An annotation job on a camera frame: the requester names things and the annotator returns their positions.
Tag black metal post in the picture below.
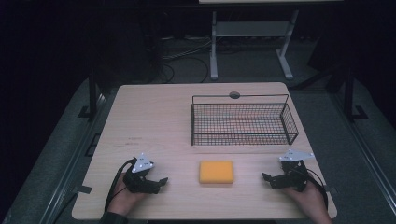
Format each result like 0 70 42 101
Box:
78 69 99 121
342 66 370 123

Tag white metal table frame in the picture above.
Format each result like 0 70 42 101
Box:
209 8 301 81

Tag bundle of floor cables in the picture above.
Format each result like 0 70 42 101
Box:
161 35 213 84

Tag yellow sponge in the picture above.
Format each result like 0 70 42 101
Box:
198 160 234 185

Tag person's left hand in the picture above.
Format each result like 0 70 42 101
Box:
106 182 148 217

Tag person's right hand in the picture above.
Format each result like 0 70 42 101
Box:
282 178 329 218

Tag black wire basket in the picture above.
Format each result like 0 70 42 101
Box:
190 93 300 147

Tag metal floor rail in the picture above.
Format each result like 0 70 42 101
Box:
38 92 108 224
331 92 396 216

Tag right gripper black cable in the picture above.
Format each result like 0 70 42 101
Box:
297 167 330 210

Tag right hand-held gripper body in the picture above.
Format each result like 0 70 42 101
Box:
278 148 315 192

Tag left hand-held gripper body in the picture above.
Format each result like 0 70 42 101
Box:
122 151 156 194

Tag grey tape strip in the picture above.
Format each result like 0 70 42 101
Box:
73 185 93 194

